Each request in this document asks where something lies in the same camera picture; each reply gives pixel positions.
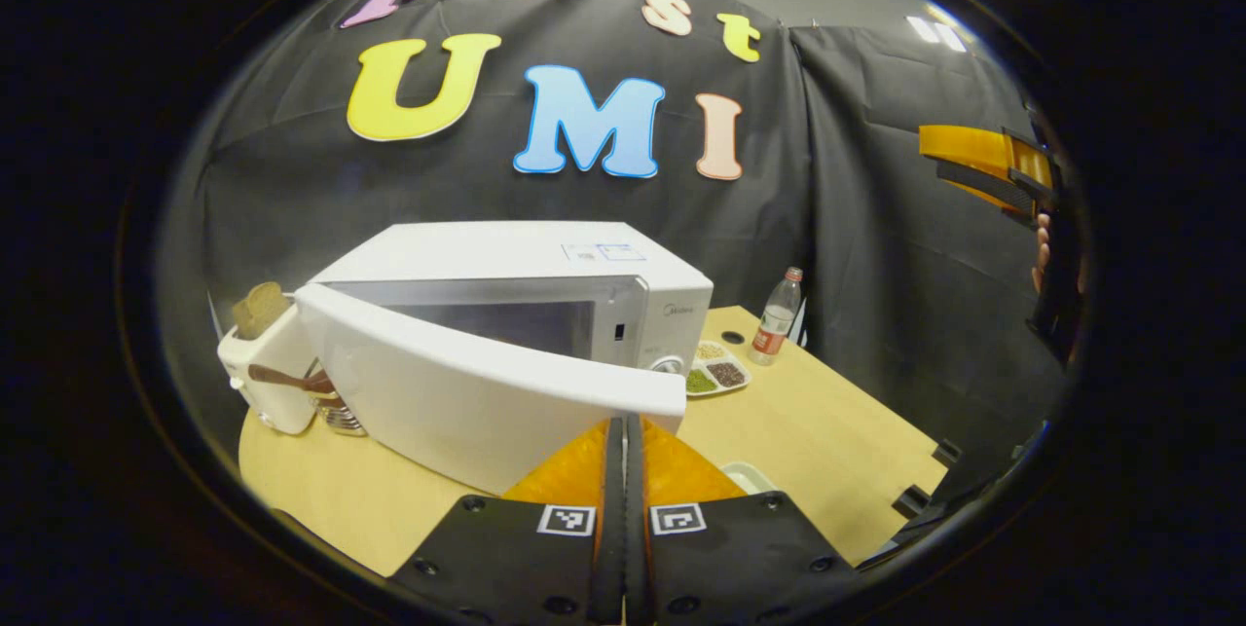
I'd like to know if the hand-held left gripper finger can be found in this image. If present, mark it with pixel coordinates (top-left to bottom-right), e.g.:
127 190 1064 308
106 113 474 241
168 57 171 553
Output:
625 414 864 626
385 417 626 626

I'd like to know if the white microwave oven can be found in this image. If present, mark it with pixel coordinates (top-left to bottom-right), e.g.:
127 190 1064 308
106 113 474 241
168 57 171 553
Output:
294 220 715 496

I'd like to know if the ceiling light panel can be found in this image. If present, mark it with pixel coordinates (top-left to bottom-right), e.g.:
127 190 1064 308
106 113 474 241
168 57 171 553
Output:
905 13 968 55

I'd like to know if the pale rectangular tray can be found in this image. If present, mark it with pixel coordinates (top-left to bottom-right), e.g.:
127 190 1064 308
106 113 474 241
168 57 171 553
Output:
718 460 777 496

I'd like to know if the black backdrop cloth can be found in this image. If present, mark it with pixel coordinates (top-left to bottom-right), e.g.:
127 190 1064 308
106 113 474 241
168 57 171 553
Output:
161 0 1072 471

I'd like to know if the white sectioned bean dish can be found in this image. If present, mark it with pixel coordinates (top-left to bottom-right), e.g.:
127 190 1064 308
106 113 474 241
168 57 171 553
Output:
684 340 752 398

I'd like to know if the clear plastic bottle red label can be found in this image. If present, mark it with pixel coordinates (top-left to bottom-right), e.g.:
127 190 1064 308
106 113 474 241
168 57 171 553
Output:
748 266 805 367

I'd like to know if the brown wooden spoon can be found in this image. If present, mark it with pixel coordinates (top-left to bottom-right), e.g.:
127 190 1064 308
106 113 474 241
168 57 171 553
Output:
247 363 337 395

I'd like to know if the white toaster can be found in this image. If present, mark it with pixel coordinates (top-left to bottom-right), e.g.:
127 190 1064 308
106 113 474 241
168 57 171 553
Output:
216 303 320 437

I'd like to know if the brown bread slice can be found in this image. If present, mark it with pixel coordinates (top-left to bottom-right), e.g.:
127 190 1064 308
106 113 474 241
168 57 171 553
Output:
232 281 291 342

